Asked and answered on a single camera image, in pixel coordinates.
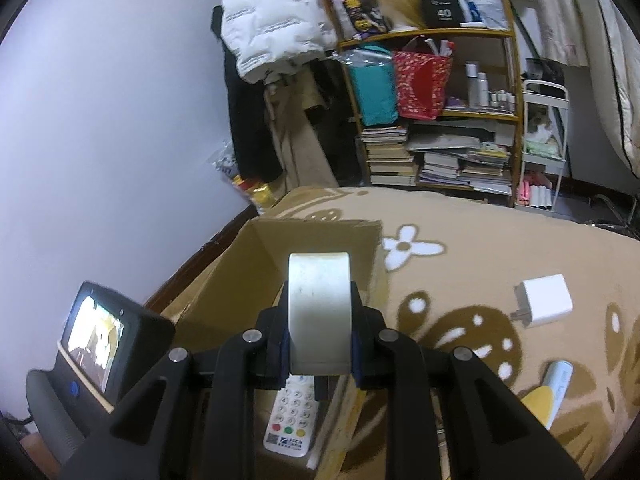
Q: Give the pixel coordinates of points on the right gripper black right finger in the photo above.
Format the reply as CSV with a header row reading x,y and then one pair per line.
x,y
466,362

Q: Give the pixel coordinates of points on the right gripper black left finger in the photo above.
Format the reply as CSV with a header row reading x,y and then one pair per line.
x,y
192,413

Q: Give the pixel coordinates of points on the white box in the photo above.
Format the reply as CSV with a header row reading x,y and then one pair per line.
x,y
557,378

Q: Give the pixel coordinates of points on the brown cardboard box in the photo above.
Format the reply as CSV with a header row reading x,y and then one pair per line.
x,y
247,278

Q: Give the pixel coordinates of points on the white power adapter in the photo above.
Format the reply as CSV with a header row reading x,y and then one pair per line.
x,y
542,300

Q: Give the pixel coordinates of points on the clear packing tape roll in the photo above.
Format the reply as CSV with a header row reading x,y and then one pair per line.
x,y
320,314

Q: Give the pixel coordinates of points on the yellow oval object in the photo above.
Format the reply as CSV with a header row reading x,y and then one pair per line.
x,y
540,401

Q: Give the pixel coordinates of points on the white remote control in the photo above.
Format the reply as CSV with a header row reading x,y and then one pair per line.
x,y
292,419

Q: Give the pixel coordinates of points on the black device with screen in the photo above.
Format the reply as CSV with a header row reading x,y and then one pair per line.
x,y
108,343

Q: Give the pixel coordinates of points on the beige patterned plush blanket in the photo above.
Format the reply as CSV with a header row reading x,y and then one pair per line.
x,y
428,235

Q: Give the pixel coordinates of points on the snack bag on floor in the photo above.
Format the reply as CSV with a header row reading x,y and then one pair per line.
x,y
258,192

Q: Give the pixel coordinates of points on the stack of books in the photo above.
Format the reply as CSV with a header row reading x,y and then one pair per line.
x,y
463,155

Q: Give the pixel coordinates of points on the wooden bookshelf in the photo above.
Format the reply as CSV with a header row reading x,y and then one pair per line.
x,y
483,83

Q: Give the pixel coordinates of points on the white metal cart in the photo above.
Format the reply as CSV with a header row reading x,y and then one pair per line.
x,y
543,159

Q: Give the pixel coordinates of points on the red gift bag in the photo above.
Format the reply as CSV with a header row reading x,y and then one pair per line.
x,y
421,80

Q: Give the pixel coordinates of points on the teal bag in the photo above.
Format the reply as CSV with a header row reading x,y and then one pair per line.
x,y
372,72

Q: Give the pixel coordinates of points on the white puffer jacket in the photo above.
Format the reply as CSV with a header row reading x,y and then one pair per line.
x,y
275,37

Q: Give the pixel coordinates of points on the black box with 40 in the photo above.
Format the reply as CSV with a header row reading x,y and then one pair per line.
x,y
441,13

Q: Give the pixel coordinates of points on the white bedding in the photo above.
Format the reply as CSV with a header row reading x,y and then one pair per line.
x,y
594,34

